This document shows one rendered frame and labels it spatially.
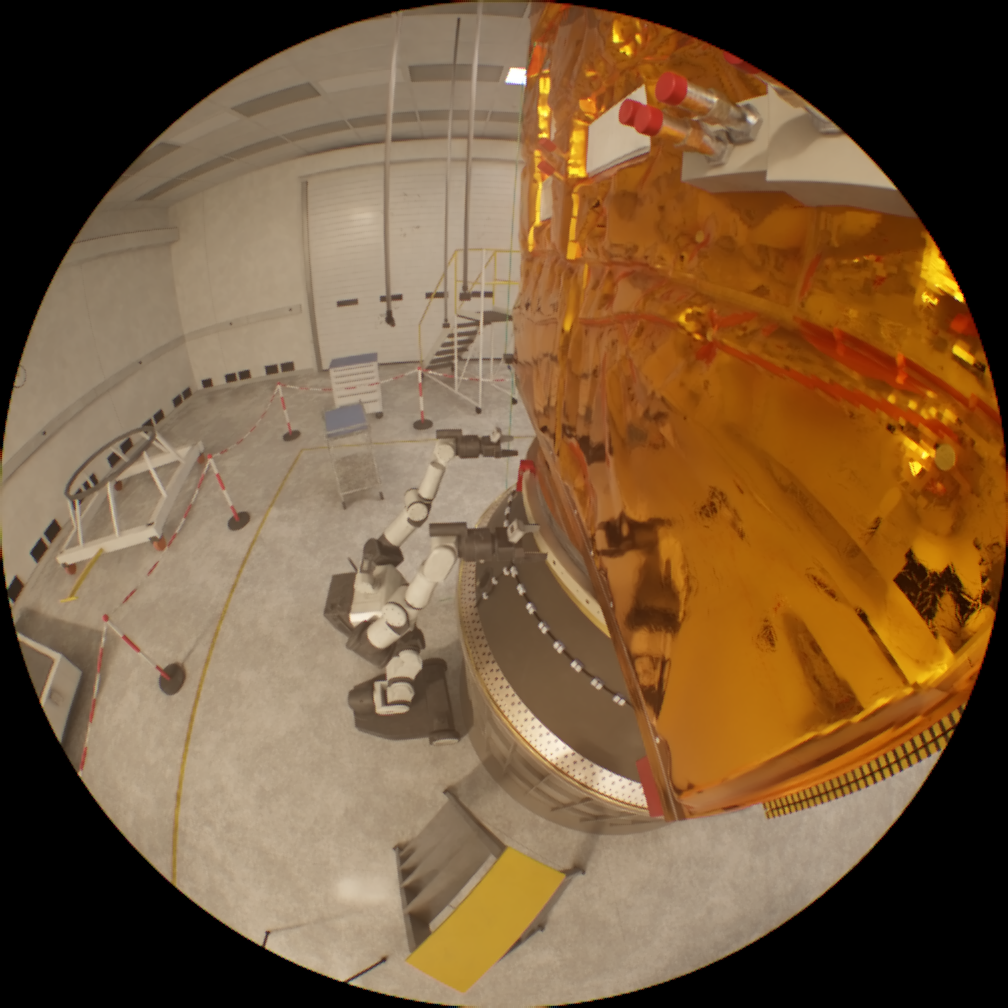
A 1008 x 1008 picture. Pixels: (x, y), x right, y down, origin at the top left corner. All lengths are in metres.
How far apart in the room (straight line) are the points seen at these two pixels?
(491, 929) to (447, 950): 0.11
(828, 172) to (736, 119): 0.11
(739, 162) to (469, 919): 1.24
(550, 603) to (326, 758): 2.00
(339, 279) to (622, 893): 9.68
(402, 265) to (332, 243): 1.67
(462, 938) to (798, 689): 0.83
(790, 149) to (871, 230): 0.09
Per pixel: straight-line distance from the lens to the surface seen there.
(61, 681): 4.27
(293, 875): 2.77
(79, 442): 8.28
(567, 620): 1.07
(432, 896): 1.26
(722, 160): 0.43
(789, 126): 0.38
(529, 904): 0.95
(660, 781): 0.73
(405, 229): 8.31
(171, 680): 3.62
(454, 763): 2.48
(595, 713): 1.14
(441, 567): 0.90
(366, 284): 8.45
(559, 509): 1.09
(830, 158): 0.34
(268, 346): 9.58
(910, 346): 0.31
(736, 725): 0.43
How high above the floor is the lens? 2.44
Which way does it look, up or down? 39 degrees down
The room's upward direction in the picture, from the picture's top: 3 degrees clockwise
